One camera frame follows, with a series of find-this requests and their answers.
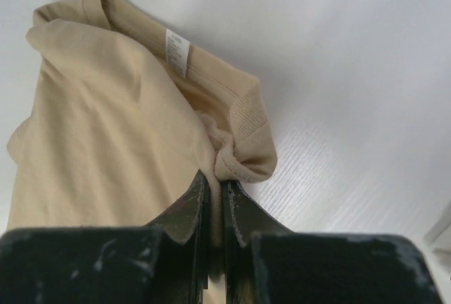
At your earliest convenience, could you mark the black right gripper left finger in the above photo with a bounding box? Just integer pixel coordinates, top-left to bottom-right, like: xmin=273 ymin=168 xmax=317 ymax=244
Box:
xmin=1 ymin=174 xmax=210 ymax=303

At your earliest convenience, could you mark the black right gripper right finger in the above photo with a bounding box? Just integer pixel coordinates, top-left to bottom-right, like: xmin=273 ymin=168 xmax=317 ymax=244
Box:
xmin=222 ymin=181 xmax=440 ymax=303

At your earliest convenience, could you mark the beige t-shirt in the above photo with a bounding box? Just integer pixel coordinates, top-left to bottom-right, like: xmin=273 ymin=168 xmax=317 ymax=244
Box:
xmin=5 ymin=0 xmax=279 ymax=304

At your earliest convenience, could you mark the folded white t-shirt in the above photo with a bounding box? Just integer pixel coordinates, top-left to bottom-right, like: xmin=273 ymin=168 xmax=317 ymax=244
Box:
xmin=422 ymin=205 xmax=451 ymax=284

